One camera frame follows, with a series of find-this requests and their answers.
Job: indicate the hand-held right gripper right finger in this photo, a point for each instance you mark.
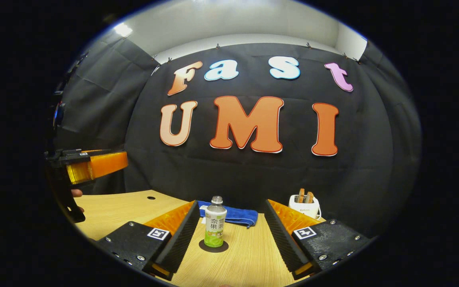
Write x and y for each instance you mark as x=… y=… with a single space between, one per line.
x=283 y=239

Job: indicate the ceiling light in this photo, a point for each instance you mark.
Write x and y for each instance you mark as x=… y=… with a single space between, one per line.
x=123 y=30

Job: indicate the clear water bottle white label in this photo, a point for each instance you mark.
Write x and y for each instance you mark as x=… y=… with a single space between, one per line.
x=215 y=225

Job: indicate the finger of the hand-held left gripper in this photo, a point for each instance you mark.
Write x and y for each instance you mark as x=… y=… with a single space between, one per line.
x=70 y=156
x=102 y=164

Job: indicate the blue towel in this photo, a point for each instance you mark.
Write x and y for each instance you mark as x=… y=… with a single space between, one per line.
x=239 y=216

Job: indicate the dark round coaster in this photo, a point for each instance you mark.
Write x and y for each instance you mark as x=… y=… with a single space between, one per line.
x=203 y=247

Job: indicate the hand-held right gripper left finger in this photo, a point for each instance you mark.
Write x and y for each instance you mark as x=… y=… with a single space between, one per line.
x=181 y=235

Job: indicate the white toaster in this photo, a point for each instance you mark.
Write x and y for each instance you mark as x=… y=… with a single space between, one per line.
x=305 y=209

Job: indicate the bread slice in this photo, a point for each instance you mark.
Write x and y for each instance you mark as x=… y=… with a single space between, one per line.
x=309 y=197
x=301 y=196

